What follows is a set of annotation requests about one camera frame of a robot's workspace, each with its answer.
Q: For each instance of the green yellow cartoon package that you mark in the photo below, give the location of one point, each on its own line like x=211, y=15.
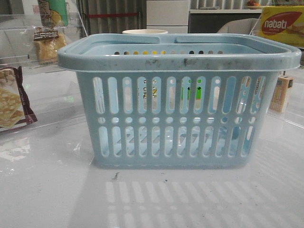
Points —
x=53, y=13

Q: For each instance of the yellow nabati wafer box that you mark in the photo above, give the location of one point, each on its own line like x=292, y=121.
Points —
x=283, y=24

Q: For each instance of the light blue plastic basket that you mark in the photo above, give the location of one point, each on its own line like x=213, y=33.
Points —
x=176, y=100

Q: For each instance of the small beige carton box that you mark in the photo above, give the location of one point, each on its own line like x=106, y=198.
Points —
x=280, y=98

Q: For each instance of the clear acrylic shelf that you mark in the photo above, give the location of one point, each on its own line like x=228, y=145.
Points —
x=17, y=48
x=294, y=113

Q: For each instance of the bagged bread clear wrapper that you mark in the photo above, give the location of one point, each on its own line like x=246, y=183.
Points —
x=47, y=42

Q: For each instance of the white drawer cabinet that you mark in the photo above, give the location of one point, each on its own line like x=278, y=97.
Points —
x=169, y=15

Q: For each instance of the brown cracker package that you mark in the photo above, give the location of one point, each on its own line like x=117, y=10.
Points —
x=15, y=110

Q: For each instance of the clear acrylic shelf left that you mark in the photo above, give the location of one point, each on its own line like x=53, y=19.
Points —
x=17, y=48

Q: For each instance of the clear acrylic shelf right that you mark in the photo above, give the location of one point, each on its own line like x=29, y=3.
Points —
x=294, y=113

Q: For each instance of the white paper cup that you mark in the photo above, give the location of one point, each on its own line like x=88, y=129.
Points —
x=144, y=31

